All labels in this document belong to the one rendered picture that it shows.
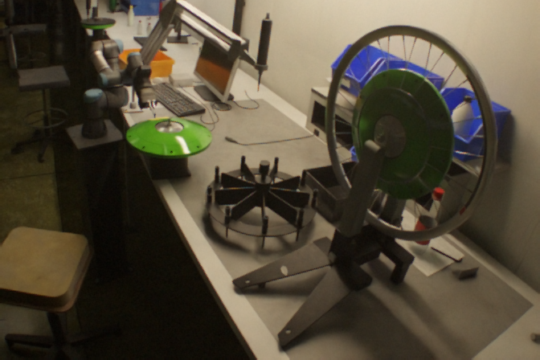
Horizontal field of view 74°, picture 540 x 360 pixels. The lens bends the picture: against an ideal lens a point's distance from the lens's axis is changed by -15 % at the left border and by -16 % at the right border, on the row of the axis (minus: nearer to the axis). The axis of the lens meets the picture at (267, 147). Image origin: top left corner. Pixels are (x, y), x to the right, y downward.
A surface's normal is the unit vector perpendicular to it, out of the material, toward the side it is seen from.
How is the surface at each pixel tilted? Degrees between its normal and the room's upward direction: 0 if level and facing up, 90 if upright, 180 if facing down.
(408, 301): 0
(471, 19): 90
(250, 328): 0
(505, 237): 90
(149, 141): 21
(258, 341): 0
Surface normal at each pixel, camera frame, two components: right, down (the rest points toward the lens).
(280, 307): 0.13, -0.89
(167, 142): 0.17, -0.71
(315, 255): -0.14, -0.80
